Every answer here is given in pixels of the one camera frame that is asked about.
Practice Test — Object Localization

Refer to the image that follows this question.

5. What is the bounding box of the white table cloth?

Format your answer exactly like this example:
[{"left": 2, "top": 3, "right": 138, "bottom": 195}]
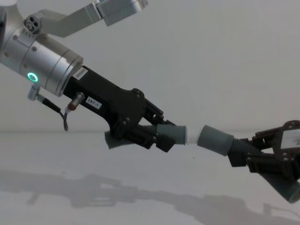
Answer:
[{"left": 0, "top": 130, "right": 300, "bottom": 225}]

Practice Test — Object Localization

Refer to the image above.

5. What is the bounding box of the thin dark gripper cable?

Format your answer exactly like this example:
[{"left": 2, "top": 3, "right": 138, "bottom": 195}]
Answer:
[{"left": 27, "top": 85, "right": 86, "bottom": 132}]

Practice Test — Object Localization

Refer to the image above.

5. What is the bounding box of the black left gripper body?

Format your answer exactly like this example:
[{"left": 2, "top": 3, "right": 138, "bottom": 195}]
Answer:
[{"left": 62, "top": 66, "right": 147, "bottom": 132}]

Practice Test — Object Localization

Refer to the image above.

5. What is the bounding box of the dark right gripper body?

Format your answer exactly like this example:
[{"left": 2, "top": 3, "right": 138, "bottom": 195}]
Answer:
[{"left": 273, "top": 120, "right": 300, "bottom": 165}]

